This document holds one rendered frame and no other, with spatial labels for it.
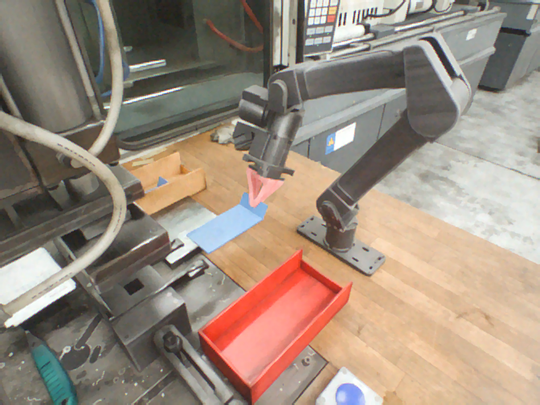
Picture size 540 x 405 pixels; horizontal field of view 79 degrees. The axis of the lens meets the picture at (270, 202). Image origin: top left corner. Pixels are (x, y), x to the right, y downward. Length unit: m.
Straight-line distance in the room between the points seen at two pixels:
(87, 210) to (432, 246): 0.68
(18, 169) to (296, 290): 0.48
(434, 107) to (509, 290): 0.44
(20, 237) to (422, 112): 0.51
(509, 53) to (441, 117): 4.42
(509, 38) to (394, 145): 4.38
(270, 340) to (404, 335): 0.23
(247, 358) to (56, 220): 0.35
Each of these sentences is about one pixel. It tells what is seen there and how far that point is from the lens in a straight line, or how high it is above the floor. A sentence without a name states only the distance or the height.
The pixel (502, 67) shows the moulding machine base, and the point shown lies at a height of 0.31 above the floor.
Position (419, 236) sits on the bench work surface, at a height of 0.90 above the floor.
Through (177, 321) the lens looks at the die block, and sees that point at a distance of 0.58.
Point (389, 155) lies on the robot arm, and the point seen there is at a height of 1.16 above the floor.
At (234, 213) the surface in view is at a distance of 0.68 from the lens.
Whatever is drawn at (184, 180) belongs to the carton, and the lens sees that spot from 0.86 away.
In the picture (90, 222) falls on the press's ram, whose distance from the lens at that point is 0.46.
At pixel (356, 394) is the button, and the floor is 0.94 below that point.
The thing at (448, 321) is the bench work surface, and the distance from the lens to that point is 0.70.
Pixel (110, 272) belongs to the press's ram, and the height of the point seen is 1.13.
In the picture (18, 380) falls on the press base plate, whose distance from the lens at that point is 0.69.
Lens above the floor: 1.43
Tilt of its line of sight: 38 degrees down
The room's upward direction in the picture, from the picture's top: straight up
